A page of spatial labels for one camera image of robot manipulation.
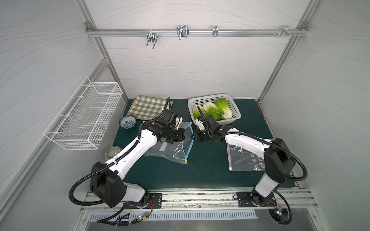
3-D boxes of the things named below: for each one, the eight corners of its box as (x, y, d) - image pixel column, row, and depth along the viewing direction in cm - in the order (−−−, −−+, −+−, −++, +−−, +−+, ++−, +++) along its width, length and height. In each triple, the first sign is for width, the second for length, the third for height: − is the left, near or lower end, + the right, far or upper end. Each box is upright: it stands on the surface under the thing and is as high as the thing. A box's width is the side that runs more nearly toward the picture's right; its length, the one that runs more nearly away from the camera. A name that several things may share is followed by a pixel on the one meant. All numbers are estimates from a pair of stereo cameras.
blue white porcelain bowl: (118, 128, 103) (117, 126, 101) (123, 117, 110) (121, 114, 108) (134, 128, 103) (132, 126, 101) (137, 117, 110) (136, 114, 108)
